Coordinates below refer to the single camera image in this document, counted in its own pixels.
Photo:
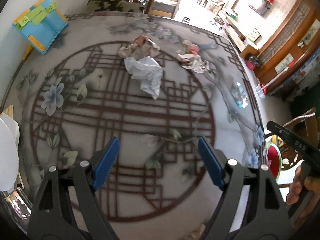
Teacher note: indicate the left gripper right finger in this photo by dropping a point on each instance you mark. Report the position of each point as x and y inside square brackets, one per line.
[265, 215]

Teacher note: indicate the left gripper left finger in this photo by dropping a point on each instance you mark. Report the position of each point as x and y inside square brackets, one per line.
[52, 214]

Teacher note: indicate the clear shiny plastic wrapper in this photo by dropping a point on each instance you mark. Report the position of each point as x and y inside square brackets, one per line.
[239, 94]

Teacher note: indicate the red printed wrapper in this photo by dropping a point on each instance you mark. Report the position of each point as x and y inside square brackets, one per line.
[190, 58]

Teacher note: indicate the white paper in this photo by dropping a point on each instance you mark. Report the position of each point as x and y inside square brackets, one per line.
[148, 72]

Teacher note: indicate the printed newspaper ball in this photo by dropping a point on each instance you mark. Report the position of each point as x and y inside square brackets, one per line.
[139, 48]

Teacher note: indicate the red green trash bin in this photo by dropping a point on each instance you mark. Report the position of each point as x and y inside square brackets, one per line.
[274, 159]

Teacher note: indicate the carved wooden chair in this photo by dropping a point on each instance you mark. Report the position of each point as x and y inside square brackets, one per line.
[307, 127]

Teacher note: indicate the phone screen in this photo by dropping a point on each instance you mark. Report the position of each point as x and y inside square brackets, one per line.
[19, 208]

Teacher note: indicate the white round lamp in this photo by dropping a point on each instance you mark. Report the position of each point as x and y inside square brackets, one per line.
[10, 135]

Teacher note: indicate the blue yellow book stand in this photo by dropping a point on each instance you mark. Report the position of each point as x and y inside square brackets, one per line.
[41, 24]

